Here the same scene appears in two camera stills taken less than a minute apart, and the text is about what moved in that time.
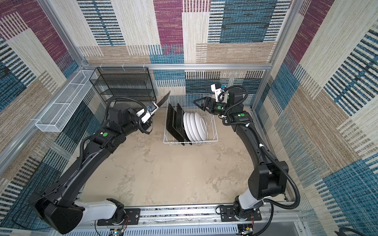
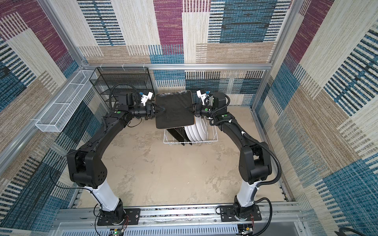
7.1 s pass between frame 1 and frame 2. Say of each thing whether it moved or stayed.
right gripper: moved
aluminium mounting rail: stayed
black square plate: moved
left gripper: moved
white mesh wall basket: stayed
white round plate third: stayed
